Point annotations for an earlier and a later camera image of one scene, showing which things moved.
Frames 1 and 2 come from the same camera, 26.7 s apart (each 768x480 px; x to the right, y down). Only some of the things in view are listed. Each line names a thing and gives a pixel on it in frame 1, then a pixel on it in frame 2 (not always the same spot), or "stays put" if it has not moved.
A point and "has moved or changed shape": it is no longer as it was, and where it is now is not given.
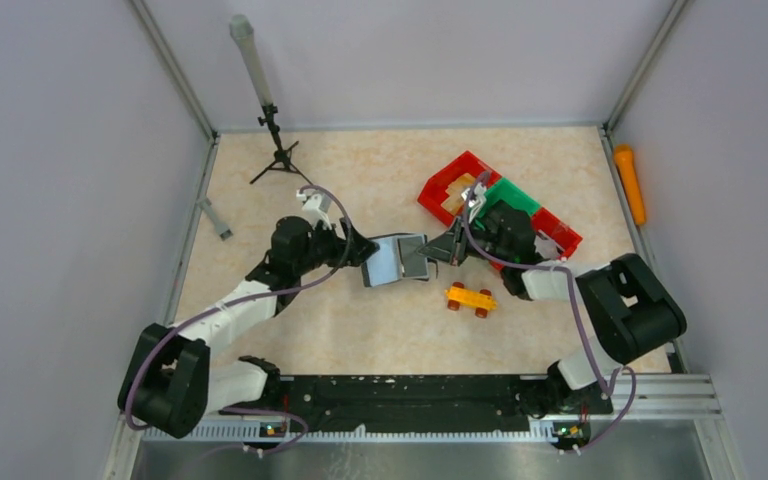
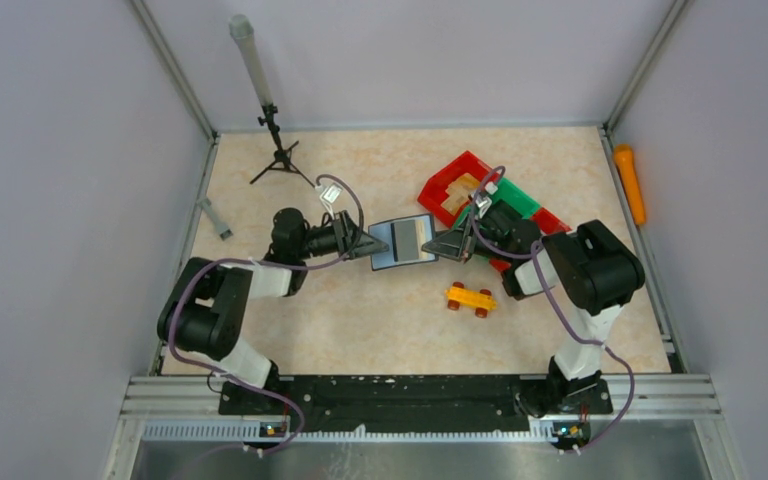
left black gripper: [360, 250] stays put
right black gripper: [442, 247] stays put
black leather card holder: [398, 259] has moved or changed shape
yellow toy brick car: [481, 300] stays put
